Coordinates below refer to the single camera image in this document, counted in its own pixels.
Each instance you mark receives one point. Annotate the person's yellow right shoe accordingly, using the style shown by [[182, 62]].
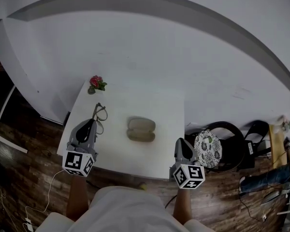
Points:
[[142, 186]]

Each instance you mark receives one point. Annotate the eyeglasses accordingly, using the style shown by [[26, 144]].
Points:
[[101, 113]]

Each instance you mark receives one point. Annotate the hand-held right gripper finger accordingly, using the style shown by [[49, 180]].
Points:
[[195, 155], [178, 151]]

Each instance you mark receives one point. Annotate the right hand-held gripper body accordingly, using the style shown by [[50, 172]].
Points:
[[189, 175]]

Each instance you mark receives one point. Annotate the person's left forearm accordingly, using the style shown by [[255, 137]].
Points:
[[77, 197]]

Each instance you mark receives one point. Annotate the person's right forearm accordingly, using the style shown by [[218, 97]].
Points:
[[182, 207]]

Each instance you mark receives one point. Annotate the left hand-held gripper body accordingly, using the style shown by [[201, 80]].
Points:
[[76, 162]]

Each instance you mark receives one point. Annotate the beige glasses case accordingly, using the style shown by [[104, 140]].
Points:
[[141, 124]]

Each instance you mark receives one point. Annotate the white square table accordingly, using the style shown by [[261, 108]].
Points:
[[140, 100]]

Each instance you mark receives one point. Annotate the pale flowers in vase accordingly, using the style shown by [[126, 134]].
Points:
[[286, 124]]

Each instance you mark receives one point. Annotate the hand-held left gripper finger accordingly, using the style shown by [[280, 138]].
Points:
[[94, 134], [72, 133]]

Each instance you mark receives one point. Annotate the floral round seat cushion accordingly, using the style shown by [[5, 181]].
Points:
[[207, 153]]

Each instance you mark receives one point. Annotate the yellow wooden table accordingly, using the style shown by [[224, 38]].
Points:
[[276, 144]]

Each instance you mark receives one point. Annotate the red flowers in small pot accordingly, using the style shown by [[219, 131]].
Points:
[[95, 81]]

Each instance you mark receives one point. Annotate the black folding chair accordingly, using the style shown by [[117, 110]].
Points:
[[258, 129]]

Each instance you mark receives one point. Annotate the person's white shirt torso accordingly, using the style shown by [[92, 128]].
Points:
[[128, 211]]

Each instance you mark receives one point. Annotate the black table white legs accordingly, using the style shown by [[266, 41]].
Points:
[[4, 110]]

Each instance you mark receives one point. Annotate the dark round-backed chair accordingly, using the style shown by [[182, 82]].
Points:
[[232, 134]]

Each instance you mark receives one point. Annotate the small white object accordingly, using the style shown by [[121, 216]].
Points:
[[207, 140]]

